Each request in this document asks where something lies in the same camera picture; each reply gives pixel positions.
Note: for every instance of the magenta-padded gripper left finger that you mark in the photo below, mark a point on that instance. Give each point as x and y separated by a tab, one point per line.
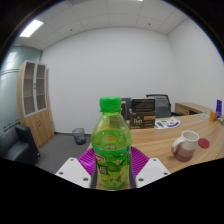
75	171

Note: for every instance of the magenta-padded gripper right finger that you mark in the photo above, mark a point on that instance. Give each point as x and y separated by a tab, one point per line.
151	171

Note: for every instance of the green drink bottle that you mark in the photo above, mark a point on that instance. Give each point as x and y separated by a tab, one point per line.
111	150

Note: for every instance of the grey mesh waste bin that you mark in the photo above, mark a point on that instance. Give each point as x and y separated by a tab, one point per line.
79	136

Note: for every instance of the white and maroon mug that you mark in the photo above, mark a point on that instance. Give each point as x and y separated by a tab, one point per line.
186	146

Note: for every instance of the printed white paper sheet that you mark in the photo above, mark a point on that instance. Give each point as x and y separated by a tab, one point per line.
166	124

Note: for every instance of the brown cardboard box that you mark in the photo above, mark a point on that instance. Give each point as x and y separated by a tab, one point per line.
143	120

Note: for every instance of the tall wooden shelf cabinet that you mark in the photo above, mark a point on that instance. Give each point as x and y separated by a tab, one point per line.
40	126

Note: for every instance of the flat round red coaster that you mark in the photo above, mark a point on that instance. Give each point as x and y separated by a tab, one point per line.
204	143

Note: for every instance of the black leather sofa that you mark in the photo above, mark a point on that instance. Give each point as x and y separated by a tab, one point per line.
16	146

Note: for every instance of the tall dark brown box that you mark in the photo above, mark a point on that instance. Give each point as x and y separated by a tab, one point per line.
126	111

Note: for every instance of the black mesh office chair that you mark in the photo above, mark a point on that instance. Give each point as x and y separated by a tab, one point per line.
163	106

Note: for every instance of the flat dark brown box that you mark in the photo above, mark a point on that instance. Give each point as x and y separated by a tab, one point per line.
143	105

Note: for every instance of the low wooden side cabinet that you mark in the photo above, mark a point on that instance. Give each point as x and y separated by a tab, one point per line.
190	108

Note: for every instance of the small orange box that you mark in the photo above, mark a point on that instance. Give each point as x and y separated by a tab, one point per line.
213	116

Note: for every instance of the purple standing sign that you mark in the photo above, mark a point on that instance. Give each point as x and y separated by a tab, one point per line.
219	108

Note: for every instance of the rectangular ceiling light panel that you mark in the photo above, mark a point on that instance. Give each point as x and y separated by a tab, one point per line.
31	28

